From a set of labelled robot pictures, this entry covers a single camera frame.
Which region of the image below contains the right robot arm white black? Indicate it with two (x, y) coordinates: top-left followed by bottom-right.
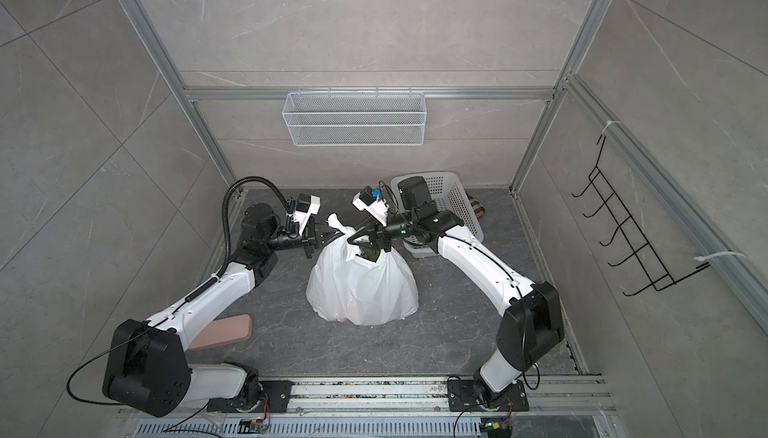
(347, 210), (565, 405)

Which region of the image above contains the white plastic bag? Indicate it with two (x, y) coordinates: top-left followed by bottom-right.
(306, 213), (419, 326)

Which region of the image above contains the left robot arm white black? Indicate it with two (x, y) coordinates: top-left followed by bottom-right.
(102, 194), (320, 417)

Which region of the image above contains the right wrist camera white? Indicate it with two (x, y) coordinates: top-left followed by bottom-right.
(352, 186), (388, 225)

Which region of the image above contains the white wire mesh wall basket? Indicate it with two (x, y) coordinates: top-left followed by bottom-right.
(282, 91), (427, 147)

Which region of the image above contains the aluminium mounting rail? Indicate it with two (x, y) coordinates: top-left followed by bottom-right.
(116, 375), (627, 437)

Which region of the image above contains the white perforated plastic tray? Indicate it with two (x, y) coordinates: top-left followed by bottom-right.
(389, 171), (485, 259)

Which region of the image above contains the black wire hook rack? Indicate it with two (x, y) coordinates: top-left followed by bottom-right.
(571, 136), (711, 297)

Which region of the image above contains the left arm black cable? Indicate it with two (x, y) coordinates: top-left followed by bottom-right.
(65, 175), (290, 406)

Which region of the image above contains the pink rectangular block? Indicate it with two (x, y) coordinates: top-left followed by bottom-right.
(189, 314), (253, 350)

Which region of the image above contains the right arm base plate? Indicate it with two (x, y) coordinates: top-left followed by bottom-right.
(446, 375), (530, 412)

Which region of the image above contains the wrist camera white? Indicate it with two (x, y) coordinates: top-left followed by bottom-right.
(287, 193), (321, 236)
(352, 186), (388, 225)

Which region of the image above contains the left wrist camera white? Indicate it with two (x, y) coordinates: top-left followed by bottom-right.
(287, 193), (321, 236)

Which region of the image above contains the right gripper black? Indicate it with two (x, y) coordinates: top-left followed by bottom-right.
(351, 215), (420, 255)

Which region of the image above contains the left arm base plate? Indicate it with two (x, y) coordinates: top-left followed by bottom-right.
(206, 380), (293, 414)

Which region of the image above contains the brown striped small object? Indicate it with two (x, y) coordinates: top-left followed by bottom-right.
(467, 195), (486, 219)

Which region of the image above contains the green-yellow pineapple front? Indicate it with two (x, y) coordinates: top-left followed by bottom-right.
(358, 246), (381, 262)

